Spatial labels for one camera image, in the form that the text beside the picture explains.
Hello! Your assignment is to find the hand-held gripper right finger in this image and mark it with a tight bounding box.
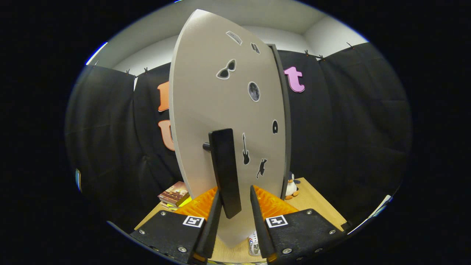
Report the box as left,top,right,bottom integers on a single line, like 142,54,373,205
250,185,348,263

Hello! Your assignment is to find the light grey shoe cabinet door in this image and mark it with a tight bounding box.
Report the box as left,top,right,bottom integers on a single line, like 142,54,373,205
169,9,287,248

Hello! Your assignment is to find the black bar door handle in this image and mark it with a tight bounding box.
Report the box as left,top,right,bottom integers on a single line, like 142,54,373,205
202,128,242,219

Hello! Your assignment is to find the penguin plush toy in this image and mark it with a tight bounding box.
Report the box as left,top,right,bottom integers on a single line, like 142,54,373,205
285,172,301,200

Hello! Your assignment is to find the dark grey shoe cabinet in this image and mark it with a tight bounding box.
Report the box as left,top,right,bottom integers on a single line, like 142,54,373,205
268,43,293,200

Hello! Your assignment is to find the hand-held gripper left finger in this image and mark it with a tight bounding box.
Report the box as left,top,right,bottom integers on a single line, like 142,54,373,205
129,187,223,265

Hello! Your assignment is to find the long ceiling light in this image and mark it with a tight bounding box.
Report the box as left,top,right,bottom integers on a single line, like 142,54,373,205
86,42,108,66

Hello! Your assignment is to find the brown book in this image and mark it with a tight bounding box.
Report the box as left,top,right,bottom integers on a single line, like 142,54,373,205
158,181,191,206

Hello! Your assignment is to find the black backdrop cloth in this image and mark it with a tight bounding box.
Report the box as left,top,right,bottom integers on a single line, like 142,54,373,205
65,42,412,230

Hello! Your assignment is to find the white striped shoe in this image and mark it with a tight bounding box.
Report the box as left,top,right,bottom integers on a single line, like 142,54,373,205
248,231,262,257

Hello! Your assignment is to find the yellow book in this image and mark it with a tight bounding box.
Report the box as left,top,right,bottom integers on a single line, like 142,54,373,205
165,197,192,211

